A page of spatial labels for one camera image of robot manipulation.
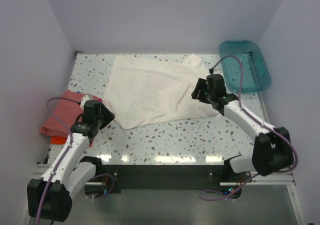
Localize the white t shirt red print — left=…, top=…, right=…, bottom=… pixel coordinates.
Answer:
left=102, top=54, right=218, bottom=130

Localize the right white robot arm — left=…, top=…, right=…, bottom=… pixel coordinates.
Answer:
left=191, top=74, right=295, bottom=182

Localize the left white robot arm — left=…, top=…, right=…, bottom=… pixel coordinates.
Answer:
left=27, top=100, right=116, bottom=224

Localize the folded pink t shirt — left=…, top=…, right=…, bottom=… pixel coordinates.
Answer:
left=39, top=89, right=85, bottom=138

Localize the teal plastic basket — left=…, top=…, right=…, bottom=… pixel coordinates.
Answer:
left=218, top=40, right=271, bottom=94

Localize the folded orange t shirt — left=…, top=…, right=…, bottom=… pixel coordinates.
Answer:
left=50, top=136, right=67, bottom=145

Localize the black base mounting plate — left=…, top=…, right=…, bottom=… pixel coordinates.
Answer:
left=84, top=165, right=251, bottom=197

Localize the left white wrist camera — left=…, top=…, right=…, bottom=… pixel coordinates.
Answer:
left=79, top=93, right=99, bottom=110

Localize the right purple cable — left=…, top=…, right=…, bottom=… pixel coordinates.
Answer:
left=198, top=54, right=299, bottom=202

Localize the purple cable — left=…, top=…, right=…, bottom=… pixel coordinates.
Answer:
left=198, top=54, right=299, bottom=202
left=34, top=97, right=88, bottom=225

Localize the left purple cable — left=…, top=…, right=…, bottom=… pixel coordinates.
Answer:
left=34, top=97, right=88, bottom=225

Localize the aluminium frame rail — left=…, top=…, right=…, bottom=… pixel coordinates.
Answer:
left=32, top=163, right=296, bottom=186

